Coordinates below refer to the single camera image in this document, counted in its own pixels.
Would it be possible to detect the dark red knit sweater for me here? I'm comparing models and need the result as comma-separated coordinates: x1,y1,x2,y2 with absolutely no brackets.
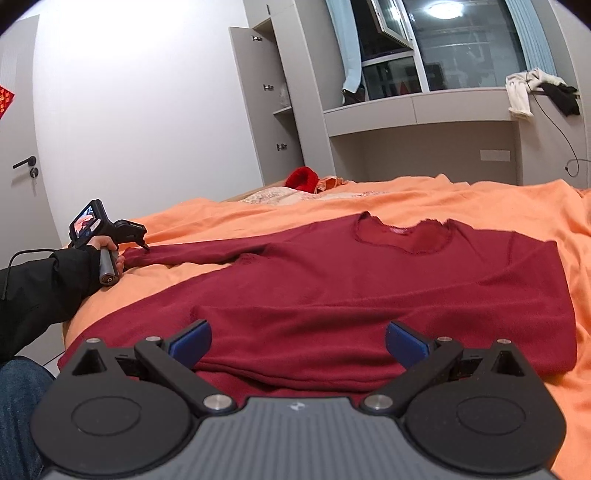
84,212,577,401

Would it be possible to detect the black sleeved left forearm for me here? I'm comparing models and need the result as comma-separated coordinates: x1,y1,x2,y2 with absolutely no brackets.
1,246,100,363

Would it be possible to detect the person's left hand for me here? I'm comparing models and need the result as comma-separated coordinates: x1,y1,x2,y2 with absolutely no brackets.
87,236,123,285

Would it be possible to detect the red paper door decoration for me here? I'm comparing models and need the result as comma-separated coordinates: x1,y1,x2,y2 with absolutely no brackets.
0,86,14,118

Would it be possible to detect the blue jeans leg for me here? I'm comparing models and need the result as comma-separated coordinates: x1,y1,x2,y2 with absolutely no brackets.
0,357,54,479

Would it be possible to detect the patterned pink pillow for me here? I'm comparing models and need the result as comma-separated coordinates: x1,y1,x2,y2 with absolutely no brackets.
240,186,321,206

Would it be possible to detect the orange bed sheet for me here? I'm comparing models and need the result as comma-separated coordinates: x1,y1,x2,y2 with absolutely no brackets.
64,176,590,479

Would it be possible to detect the bright red cloth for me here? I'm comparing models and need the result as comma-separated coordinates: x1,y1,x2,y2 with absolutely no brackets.
283,166,320,194

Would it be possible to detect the grey window ledge desk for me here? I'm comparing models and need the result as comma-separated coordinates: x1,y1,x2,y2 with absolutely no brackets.
325,88,523,185

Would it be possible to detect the grey wardrobe cabinet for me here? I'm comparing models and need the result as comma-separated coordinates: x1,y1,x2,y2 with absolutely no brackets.
229,1,344,185

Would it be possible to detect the white garment on ledge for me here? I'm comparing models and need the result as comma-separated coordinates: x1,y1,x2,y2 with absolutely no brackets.
505,68,566,119

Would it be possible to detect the black garment on ledge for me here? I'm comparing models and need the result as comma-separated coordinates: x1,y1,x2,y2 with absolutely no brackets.
540,82,580,117

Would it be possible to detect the right light blue curtain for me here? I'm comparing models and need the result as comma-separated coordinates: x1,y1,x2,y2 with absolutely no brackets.
505,0,557,75

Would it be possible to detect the light blue curtain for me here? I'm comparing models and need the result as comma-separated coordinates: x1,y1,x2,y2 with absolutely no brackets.
325,0,362,94
505,0,557,75

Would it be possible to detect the left light blue curtain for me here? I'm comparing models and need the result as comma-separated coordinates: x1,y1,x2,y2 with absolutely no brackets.
325,0,362,94

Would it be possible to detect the grey door with handle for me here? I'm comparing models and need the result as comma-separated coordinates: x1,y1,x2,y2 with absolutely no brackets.
0,16,60,268

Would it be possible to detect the white wall socket plate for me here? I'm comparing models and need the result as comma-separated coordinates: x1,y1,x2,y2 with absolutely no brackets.
480,149,511,163

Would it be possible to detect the black cable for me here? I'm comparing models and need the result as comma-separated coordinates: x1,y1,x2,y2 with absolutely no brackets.
530,91,591,179

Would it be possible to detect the window with white frame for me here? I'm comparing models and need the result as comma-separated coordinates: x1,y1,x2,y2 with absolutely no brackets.
342,1,529,105

